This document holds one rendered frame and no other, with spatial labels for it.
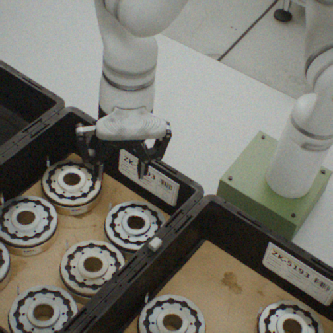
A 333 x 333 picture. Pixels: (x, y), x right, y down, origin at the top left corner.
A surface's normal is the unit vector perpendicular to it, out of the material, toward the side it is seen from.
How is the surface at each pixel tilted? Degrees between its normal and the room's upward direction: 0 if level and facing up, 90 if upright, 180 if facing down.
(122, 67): 88
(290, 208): 4
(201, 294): 0
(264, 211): 90
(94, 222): 0
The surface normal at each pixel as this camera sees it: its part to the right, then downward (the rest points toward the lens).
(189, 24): 0.11, -0.66
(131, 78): 0.07, 0.75
